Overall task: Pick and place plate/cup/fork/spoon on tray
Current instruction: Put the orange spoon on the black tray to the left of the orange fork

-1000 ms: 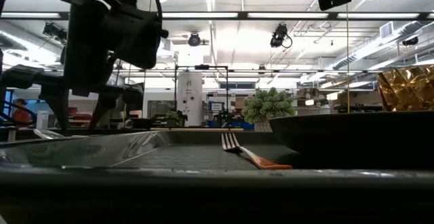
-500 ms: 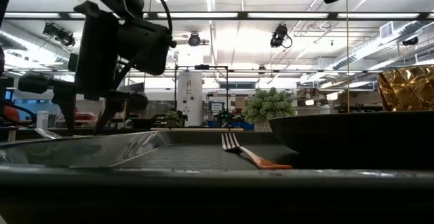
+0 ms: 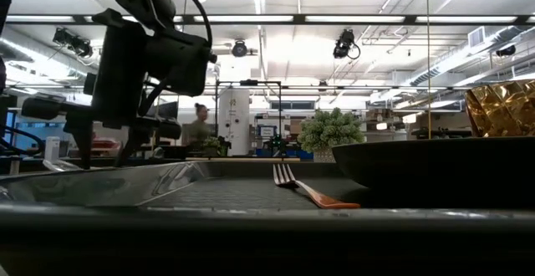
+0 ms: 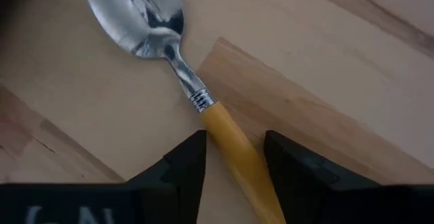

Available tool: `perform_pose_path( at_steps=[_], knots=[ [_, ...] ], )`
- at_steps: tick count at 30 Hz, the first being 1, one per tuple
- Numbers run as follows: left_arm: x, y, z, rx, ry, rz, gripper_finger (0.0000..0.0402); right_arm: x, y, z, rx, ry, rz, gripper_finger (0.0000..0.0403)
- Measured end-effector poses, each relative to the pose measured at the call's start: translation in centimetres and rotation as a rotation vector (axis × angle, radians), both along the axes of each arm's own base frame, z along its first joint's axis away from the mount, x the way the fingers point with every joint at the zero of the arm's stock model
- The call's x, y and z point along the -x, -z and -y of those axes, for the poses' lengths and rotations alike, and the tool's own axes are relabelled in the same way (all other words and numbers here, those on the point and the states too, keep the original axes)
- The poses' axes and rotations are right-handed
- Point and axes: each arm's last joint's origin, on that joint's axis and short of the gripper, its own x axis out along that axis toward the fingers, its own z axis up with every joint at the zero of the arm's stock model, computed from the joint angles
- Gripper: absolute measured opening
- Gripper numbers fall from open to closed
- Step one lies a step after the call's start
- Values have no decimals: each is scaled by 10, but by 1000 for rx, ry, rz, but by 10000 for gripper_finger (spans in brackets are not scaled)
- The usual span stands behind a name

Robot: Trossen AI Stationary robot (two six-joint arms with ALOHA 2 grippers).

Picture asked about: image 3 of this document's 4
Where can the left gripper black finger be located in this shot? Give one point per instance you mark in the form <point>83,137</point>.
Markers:
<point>131,142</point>
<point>85,142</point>

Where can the black round plate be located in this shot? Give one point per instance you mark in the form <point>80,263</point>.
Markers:
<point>439,171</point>

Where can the shiny silver spoon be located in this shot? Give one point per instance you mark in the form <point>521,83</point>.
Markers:
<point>60,165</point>

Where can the amber faceted glass cup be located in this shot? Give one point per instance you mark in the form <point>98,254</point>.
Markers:
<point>501,108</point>

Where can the large metal baking tray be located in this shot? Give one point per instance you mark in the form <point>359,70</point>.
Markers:
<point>267,242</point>

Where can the red storage bins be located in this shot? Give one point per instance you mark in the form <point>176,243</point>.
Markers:
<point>104,144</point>

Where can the white plastic container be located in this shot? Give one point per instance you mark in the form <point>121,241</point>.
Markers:
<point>52,147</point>

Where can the black computer monitor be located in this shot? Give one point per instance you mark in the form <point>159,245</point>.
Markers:
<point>170,109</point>

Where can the person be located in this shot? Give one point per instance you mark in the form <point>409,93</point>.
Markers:
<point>200,131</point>

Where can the white ceiling air vent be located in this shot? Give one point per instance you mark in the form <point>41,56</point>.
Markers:
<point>476,37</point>

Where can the small green potted plant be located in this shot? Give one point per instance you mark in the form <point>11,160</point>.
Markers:
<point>214,144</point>

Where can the white cylindrical tank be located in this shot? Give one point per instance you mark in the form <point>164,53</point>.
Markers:
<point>234,117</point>

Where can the black ceiling fixture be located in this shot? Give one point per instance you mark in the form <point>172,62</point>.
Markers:
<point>505,50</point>

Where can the blue framed sign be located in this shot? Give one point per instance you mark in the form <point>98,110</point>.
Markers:
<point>266,131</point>

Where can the green plant in patterned pot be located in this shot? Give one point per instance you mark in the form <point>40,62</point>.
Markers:
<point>330,131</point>

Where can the long black ceiling camera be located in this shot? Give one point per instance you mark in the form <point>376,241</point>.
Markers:
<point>73,42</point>

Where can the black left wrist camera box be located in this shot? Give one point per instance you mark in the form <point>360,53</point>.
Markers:
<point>179,62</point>

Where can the round black ceiling camera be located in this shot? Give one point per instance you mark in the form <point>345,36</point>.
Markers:
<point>239,49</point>

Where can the black overhead light rail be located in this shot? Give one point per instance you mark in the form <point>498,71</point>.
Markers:
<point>299,18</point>

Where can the black metal frame stand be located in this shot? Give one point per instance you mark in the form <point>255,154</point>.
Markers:
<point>248,82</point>

